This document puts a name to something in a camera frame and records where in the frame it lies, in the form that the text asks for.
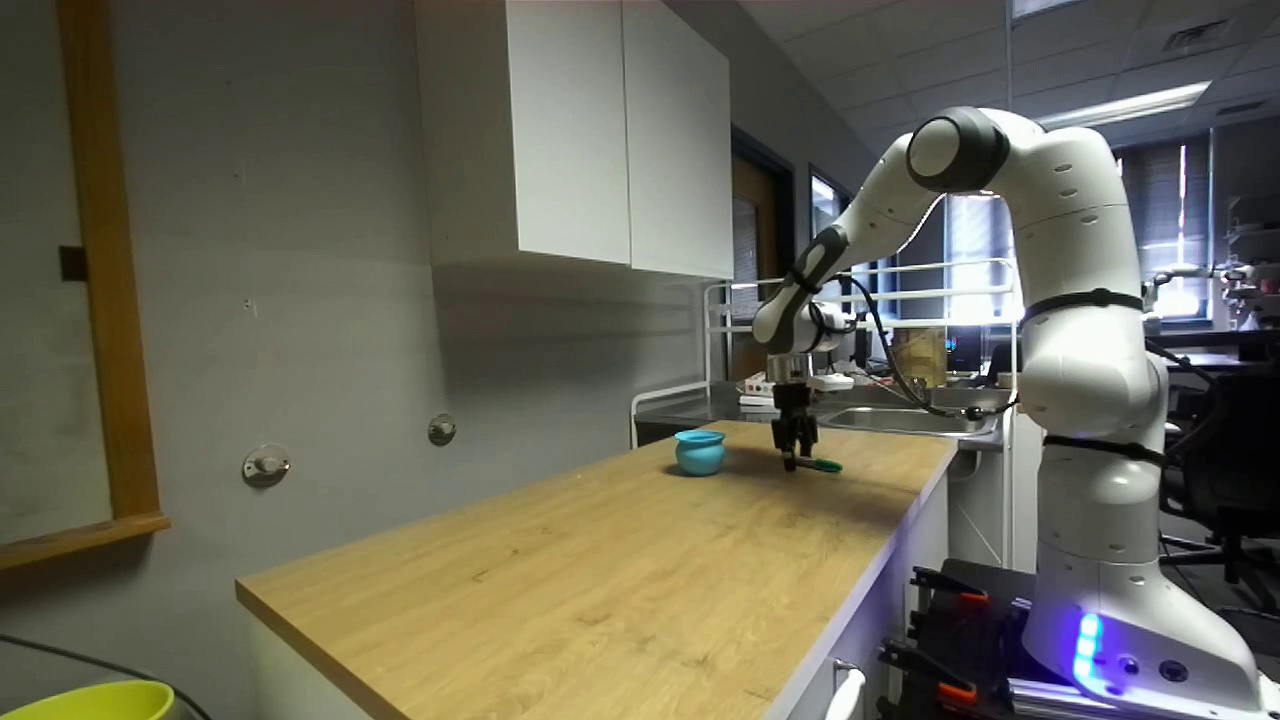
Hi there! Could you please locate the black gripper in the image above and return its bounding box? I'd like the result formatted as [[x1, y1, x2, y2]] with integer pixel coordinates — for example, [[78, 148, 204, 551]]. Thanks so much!
[[770, 381, 821, 470]]

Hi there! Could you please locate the teal bowl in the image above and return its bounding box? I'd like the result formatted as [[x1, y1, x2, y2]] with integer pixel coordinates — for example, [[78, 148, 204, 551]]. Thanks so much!
[[666, 422, 730, 481]]

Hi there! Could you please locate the yellow bowl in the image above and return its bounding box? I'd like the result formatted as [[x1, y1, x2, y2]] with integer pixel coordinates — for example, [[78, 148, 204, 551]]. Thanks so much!
[[0, 674, 181, 720]]

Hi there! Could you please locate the metal sink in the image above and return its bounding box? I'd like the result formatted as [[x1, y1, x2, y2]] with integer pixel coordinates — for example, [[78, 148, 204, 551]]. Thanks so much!
[[810, 381, 1010, 447]]

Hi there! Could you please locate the brown bag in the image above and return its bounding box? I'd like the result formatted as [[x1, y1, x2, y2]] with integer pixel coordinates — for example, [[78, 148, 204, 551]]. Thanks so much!
[[887, 327, 950, 396]]

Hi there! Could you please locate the white counter base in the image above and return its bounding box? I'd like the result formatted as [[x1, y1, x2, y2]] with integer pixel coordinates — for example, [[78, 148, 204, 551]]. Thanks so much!
[[763, 466, 969, 720]]

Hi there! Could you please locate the black clamp with orange tip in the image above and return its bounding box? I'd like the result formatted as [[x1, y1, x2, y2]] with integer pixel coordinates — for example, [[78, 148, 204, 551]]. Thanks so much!
[[906, 563, 999, 617], [874, 636, 991, 717]]

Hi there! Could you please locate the dark wooden door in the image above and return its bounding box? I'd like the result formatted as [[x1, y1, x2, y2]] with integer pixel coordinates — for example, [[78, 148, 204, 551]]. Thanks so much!
[[726, 123, 799, 381]]

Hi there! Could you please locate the ceiling light panel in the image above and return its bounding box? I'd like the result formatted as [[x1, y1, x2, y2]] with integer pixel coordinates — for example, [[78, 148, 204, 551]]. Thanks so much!
[[1035, 76, 1214, 131]]

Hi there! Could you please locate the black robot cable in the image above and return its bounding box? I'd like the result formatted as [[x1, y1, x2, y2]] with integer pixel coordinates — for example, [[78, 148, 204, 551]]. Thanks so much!
[[833, 271, 1024, 422]]

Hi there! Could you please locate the white tube rail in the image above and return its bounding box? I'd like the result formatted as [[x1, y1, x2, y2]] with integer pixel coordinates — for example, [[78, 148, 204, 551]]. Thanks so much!
[[623, 377, 721, 451]]

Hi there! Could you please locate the white wire rack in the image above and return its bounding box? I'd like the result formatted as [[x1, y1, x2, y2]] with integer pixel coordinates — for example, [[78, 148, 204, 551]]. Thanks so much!
[[699, 257, 1024, 404]]

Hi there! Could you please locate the white wall cabinet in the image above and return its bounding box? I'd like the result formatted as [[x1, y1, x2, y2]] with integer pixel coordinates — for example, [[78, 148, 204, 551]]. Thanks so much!
[[411, 0, 737, 282]]

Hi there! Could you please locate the large metal wall knob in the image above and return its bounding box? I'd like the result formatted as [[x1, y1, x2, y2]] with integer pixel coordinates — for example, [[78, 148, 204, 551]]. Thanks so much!
[[238, 444, 292, 487]]

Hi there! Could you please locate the wooden frame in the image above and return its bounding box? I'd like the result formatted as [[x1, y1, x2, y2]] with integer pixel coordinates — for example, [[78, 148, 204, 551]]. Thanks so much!
[[0, 0, 177, 577]]

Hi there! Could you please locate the black floor cable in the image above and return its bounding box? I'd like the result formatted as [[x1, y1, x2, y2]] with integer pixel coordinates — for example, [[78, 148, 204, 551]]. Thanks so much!
[[0, 626, 216, 720]]

